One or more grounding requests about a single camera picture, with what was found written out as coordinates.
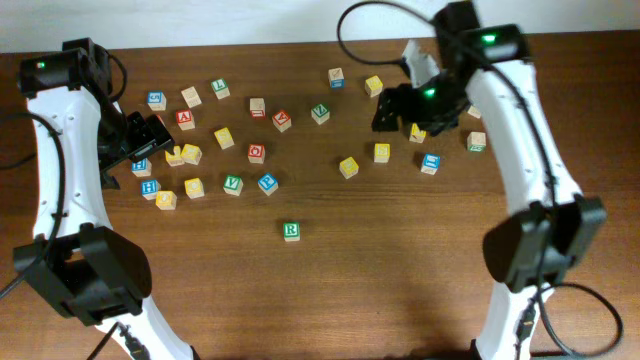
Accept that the yellow S block left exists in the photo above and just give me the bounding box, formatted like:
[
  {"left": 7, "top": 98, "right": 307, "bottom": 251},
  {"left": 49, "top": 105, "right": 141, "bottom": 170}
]
[{"left": 214, "top": 127, "right": 235, "bottom": 150}]

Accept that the red 6 letter block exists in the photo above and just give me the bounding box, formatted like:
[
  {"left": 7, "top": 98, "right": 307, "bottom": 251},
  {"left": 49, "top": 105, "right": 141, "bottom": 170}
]
[{"left": 155, "top": 114, "right": 166, "bottom": 126}]

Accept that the red I letter block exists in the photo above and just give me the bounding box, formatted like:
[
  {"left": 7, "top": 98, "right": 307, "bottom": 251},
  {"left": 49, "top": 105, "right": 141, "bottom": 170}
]
[{"left": 249, "top": 98, "right": 266, "bottom": 118}]

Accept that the red O letter block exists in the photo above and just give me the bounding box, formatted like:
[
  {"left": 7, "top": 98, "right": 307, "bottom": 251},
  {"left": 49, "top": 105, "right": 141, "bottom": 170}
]
[{"left": 247, "top": 144, "right": 266, "bottom": 164}]

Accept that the green Z letter block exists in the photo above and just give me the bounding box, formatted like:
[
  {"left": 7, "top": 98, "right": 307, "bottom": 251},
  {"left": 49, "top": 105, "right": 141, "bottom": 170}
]
[{"left": 311, "top": 104, "right": 330, "bottom": 125}]

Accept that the blue H block lower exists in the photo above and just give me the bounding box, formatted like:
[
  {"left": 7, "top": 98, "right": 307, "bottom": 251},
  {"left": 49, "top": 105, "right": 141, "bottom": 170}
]
[{"left": 140, "top": 179, "right": 161, "bottom": 200}]

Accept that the yellow C letter block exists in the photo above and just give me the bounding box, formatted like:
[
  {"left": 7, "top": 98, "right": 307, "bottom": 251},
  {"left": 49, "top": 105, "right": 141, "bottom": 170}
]
[{"left": 184, "top": 178, "right": 205, "bottom": 199}]

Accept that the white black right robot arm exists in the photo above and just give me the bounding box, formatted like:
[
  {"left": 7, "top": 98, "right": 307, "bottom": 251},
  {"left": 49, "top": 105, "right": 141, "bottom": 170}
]
[{"left": 372, "top": 1, "right": 607, "bottom": 359}]

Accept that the yellow S letter block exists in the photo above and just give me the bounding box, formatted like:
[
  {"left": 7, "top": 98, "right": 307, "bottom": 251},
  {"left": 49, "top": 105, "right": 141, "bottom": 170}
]
[{"left": 374, "top": 143, "right": 391, "bottom": 163}]

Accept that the green side wooden block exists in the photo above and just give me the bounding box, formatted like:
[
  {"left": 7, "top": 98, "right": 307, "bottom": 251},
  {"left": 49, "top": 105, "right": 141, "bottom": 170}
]
[{"left": 467, "top": 132, "right": 486, "bottom": 152}]

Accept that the blue h block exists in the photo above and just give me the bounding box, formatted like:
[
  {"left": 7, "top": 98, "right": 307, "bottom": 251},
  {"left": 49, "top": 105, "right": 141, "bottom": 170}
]
[
  {"left": 131, "top": 159, "right": 152, "bottom": 177},
  {"left": 140, "top": 179, "right": 161, "bottom": 200}
]

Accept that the blue H block upper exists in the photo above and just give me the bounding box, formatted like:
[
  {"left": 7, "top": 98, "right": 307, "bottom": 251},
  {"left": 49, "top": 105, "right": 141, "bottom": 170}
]
[{"left": 131, "top": 159, "right": 152, "bottom": 177}]

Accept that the plain wooden block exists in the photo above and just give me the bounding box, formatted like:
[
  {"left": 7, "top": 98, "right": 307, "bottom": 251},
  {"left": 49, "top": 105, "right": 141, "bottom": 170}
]
[{"left": 181, "top": 86, "right": 202, "bottom": 108}]

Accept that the green V letter block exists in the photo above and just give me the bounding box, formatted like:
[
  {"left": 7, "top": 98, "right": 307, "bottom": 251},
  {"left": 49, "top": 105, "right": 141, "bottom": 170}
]
[{"left": 223, "top": 175, "right": 243, "bottom": 196}]

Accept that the yellow O letter block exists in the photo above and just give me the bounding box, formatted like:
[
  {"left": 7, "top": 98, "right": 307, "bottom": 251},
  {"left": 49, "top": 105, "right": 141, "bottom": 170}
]
[{"left": 155, "top": 191, "right": 177, "bottom": 210}]

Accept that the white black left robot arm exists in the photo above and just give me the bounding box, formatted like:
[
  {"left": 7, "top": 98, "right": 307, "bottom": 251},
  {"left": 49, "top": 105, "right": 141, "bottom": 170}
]
[{"left": 13, "top": 38, "right": 196, "bottom": 359}]

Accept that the blue E letter block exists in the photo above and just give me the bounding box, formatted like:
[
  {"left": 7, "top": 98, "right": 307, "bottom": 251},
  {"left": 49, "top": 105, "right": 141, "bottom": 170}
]
[{"left": 420, "top": 154, "right": 441, "bottom": 175}]

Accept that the yellow block middle right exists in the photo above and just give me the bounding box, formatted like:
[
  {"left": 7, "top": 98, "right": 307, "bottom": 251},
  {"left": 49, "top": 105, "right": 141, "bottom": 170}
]
[{"left": 409, "top": 123, "right": 427, "bottom": 143}]

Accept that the yellow block left pair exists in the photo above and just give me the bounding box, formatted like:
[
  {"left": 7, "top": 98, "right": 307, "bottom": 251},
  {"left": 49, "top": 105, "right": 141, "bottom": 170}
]
[{"left": 165, "top": 145, "right": 185, "bottom": 167}]

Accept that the green R letter block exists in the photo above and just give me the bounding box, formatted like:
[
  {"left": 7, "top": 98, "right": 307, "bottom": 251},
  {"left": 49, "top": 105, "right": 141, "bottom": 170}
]
[{"left": 283, "top": 222, "right": 301, "bottom": 242}]

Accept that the blue P letter block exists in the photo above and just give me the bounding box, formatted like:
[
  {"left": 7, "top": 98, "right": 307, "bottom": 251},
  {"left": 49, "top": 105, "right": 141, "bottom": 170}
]
[{"left": 258, "top": 173, "right": 279, "bottom": 196}]

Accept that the red A block tilted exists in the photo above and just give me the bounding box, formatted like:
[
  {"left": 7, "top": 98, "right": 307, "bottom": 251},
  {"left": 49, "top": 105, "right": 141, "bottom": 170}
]
[{"left": 272, "top": 110, "right": 292, "bottom": 132}]

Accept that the green J letter block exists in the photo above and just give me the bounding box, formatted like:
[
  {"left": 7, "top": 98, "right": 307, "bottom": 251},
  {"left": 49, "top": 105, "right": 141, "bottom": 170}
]
[{"left": 467, "top": 105, "right": 482, "bottom": 119}]

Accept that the yellow G letter block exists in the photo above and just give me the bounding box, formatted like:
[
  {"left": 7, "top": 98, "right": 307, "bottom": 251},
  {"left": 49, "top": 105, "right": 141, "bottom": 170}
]
[{"left": 181, "top": 144, "right": 202, "bottom": 165}]

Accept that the red A letter block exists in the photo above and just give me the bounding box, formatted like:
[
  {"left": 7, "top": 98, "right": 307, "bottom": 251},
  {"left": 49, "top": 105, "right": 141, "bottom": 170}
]
[{"left": 176, "top": 110, "right": 196, "bottom": 131}]

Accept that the yellow block top right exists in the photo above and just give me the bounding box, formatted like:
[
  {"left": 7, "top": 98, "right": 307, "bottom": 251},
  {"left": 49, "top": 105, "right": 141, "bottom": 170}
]
[{"left": 365, "top": 75, "right": 384, "bottom": 98}]

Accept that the blue side wooden block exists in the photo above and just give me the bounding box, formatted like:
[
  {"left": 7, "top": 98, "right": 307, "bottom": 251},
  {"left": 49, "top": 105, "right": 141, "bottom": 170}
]
[{"left": 328, "top": 68, "right": 345, "bottom": 89}]

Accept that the yellow E letter block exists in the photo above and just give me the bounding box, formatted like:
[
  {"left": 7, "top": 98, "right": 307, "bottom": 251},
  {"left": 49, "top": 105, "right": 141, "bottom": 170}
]
[{"left": 339, "top": 157, "right": 359, "bottom": 179}]

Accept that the green L letter block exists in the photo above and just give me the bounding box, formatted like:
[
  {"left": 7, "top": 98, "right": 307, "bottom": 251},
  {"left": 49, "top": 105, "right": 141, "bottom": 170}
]
[{"left": 211, "top": 78, "right": 230, "bottom": 100}]

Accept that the blue S letter block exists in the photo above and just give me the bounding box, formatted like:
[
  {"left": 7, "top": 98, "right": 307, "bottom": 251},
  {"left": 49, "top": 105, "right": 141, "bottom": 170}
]
[{"left": 147, "top": 91, "right": 167, "bottom": 111}]

